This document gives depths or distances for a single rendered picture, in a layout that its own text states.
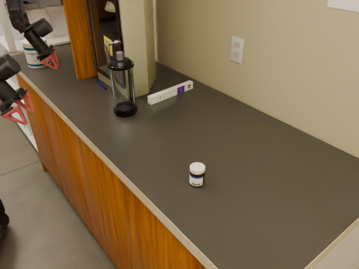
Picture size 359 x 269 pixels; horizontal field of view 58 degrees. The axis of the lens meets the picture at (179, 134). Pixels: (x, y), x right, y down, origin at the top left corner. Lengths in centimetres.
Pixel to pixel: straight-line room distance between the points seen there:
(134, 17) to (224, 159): 71
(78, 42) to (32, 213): 123
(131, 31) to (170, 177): 69
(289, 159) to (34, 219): 174
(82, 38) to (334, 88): 120
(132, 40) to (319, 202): 97
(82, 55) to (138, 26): 44
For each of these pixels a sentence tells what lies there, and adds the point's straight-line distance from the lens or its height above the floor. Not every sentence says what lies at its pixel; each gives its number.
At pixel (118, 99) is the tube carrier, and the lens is 138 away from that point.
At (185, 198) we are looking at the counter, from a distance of 99.
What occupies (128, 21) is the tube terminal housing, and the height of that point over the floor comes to 129.
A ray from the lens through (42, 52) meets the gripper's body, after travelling 171.
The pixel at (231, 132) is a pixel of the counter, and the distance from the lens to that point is 130.
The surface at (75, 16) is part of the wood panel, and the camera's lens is 175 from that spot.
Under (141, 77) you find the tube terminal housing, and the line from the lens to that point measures 155.
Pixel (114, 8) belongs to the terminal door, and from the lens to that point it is 145.
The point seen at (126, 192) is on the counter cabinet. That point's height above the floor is 80.
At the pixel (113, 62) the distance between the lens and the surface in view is 133.
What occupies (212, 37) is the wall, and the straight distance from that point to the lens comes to 164.
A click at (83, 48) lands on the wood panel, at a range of 180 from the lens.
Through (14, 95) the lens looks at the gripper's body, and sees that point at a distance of 127.
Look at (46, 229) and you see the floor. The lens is 231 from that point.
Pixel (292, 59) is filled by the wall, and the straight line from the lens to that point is 136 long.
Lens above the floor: 163
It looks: 33 degrees down
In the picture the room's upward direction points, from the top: straight up
